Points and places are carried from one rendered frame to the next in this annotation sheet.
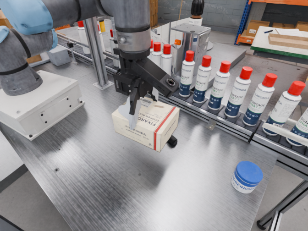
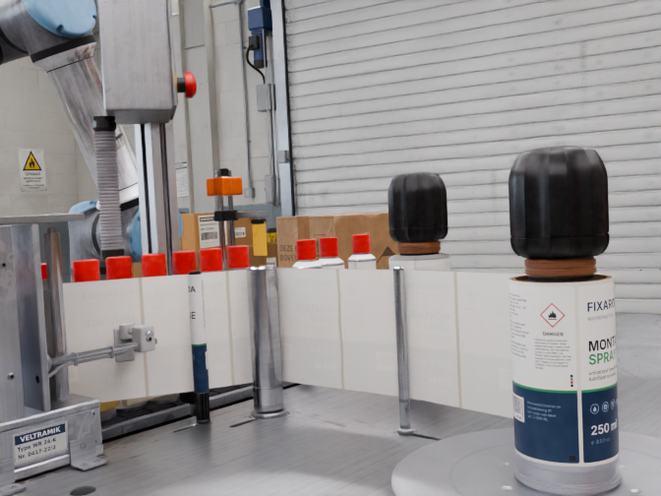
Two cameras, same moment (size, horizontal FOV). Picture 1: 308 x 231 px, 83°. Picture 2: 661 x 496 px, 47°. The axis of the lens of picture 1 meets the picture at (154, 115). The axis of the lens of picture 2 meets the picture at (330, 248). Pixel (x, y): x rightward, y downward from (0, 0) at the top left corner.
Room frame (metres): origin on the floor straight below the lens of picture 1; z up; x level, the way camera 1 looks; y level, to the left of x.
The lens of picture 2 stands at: (1.18, -0.95, 1.14)
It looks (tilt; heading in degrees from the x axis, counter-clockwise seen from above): 3 degrees down; 91
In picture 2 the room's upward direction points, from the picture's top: 3 degrees counter-clockwise
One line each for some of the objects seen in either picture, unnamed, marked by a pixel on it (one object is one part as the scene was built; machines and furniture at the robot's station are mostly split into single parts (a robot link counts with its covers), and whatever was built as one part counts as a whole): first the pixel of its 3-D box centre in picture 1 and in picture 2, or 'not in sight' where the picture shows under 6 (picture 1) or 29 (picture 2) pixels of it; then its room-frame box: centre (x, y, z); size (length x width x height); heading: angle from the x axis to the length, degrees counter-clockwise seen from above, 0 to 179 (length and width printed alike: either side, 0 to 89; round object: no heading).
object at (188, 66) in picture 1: (187, 74); not in sight; (0.70, -0.15, 0.98); 0.05 x 0.05 x 0.20
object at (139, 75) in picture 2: not in sight; (138, 53); (0.88, 0.20, 1.38); 0.17 x 0.10 x 0.19; 105
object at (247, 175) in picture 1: (245, 177); not in sight; (0.28, -0.28, 0.87); 0.07 x 0.07 x 0.07
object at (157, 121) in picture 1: (146, 120); not in sight; (0.40, 0.02, 0.99); 0.16 x 0.12 x 0.07; 60
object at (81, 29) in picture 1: (84, 37); (363, 289); (1.20, 0.46, 0.98); 0.05 x 0.05 x 0.20
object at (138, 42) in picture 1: (133, 39); not in sight; (0.41, 0.05, 1.23); 0.08 x 0.08 x 0.05
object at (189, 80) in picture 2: not in sight; (185, 85); (0.95, 0.17, 1.33); 0.04 x 0.03 x 0.04; 105
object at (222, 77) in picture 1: (219, 86); not in sight; (0.60, -0.26, 0.98); 0.05 x 0.05 x 0.20
